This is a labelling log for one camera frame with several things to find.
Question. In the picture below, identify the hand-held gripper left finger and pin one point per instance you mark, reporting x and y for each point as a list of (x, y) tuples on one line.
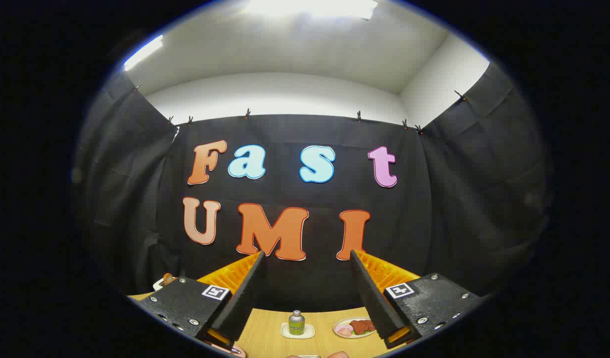
[(240, 303)]

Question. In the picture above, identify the green soda bottle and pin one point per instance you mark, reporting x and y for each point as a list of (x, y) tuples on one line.
[(296, 325)]

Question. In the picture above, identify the pink round plate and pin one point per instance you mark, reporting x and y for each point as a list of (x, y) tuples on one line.
[(232, 350)]

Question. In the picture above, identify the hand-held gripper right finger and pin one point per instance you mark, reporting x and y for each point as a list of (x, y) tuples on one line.
[(372, 298)]

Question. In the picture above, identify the white square coaster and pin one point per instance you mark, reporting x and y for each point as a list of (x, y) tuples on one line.
[(308, 332)]

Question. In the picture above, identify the brown meat patty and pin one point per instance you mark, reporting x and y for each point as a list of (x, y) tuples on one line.
[(362, 326)]

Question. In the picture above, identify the pink ham slice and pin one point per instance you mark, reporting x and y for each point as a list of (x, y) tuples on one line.
[(343, 329)]

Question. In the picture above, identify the brown toast slice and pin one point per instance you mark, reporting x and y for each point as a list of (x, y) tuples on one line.
[(168, 278)]

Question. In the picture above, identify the white oval food plate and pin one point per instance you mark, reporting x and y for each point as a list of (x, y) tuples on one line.
[(357, 335)]

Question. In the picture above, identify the white toaster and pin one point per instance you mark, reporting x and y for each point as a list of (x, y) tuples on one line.
[(158, 285)]

